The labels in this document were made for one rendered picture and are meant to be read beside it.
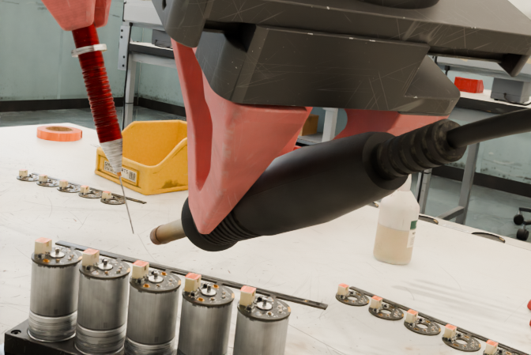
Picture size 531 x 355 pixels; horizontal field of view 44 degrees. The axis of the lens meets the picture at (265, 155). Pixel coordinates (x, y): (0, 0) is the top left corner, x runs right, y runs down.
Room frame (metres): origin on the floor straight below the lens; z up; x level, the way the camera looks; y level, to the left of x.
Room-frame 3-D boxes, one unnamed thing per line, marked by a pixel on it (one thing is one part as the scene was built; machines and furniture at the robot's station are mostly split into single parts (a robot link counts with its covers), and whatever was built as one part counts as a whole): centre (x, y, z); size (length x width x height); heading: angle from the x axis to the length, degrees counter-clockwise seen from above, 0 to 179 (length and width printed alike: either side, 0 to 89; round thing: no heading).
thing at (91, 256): (0.31, 0.08, 0.82); 0.01 x 0.01 x 0.01; 73
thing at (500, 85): (2.60, -0.93, 0.80); 0.15 x 0.12 x 0.10; 147
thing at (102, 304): (0.31, 0.07, 0.79); 0.02 x 0.02 x 0.05
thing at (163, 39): (3.63, 0.61, 0.80); 0.15 x 0.12 x 0.10; 166
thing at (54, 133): (0.91, 0.29, 0.76); 0.06 x 0.06 x 0.01
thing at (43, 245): (0.32, 0.11, 0.82); 0.01 x 0.01 x 0.01; 73
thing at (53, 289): (0.32, 0.10, 0.79); 0.02 x 0.02 x 0.05
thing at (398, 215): (0.56, -0.12, 0.80); 0.03 x 0.03 x 0.10
